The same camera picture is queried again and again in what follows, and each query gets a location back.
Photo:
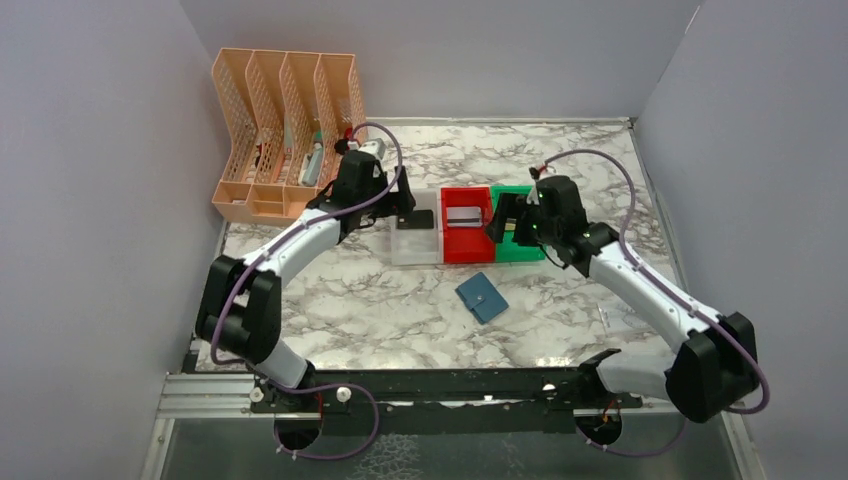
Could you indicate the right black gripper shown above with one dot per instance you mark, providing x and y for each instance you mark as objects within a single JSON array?
[{"x": 507, "y": 216}]

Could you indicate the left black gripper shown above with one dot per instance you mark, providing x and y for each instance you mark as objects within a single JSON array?
[{"x": 400, "y": 201}]

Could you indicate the green plastic bin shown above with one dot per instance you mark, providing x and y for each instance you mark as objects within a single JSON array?
[{"x": 508, "y": 251}]

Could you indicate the red plastic bin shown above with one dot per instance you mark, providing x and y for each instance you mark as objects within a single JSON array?
[{"x": 467, "y": 245}]

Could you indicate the white plastic bin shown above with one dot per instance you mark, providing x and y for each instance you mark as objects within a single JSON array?
[{"x": 419, "y": 247}]

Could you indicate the peach plastic file organizer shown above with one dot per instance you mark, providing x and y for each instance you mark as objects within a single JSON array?
[{"x": 273, "y": 103}]

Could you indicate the blue leather card holder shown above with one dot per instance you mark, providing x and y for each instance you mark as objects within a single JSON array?
[{"x": 481, "y": 298}]

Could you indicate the silver credit card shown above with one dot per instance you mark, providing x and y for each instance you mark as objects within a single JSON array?
[{"x": 464, "y": 217}]

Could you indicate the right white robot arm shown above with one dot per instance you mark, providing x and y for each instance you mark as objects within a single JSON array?
[{"x": 714, "y": 361}]

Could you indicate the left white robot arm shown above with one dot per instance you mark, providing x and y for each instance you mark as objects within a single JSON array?
[{"x": 240, "y": 310}]

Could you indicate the black credit card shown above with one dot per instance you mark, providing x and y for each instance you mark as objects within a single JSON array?
[{"x": 416, "y": 220}]

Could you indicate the teal grey stapler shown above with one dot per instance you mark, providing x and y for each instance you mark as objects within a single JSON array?
[{"x": 312, "y": 163}]

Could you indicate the clear plastic packet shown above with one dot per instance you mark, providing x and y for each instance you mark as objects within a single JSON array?
[{"x": 618, "y": 318}]

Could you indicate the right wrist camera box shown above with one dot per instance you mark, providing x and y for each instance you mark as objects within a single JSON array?
[{"x": 536, "y": 174}]

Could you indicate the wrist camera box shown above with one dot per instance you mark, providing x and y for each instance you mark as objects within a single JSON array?
[
  {"x": 536, "y": 174},
  {"x": 374, "y": 147}
]

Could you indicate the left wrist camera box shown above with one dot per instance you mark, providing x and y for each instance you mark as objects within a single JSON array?
[{"x": 374, "y": 147}]

